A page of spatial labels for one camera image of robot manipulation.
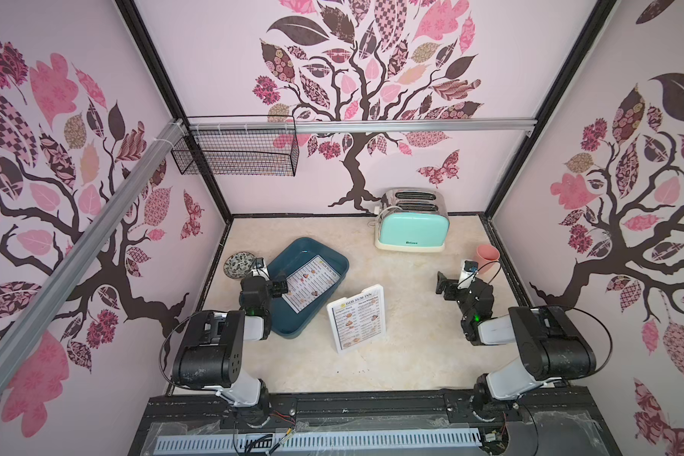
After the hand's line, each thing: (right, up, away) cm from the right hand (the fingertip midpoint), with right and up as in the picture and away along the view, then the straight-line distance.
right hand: (456, 271), depth 93 cm
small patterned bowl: (-77, +1, +9) cm, 77 cm away
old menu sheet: (-33, -12, -14) cm, 38 cm away
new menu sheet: (-50, -5, +6) cm, 51 cm away
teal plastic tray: (-56, +4, +11) cm, 57 cm away
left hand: (-63, -2, +2) cm, 63 cm away
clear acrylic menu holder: (-31, -3, -18) cm, 36 cm away
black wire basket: (-74, +43, +2) cm, 86 cm away
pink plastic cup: (+13, +5, +5) cm, 14 cm away
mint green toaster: (-14, +18, +5) cm, 23 cm away
